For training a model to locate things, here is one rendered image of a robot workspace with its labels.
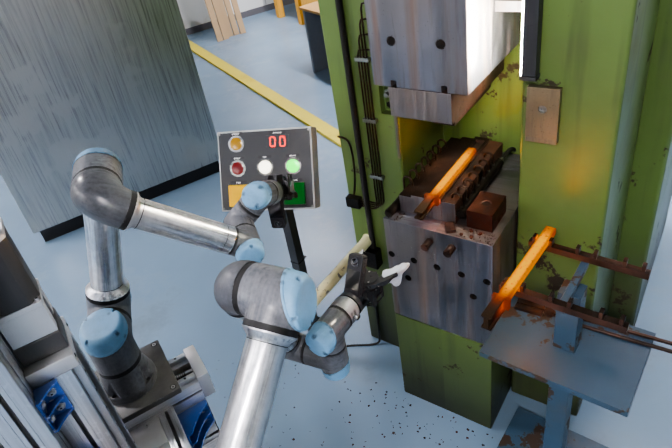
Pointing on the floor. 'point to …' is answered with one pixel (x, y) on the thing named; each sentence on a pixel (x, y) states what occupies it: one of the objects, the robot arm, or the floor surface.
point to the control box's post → (295, 247)
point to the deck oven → (95, 76)
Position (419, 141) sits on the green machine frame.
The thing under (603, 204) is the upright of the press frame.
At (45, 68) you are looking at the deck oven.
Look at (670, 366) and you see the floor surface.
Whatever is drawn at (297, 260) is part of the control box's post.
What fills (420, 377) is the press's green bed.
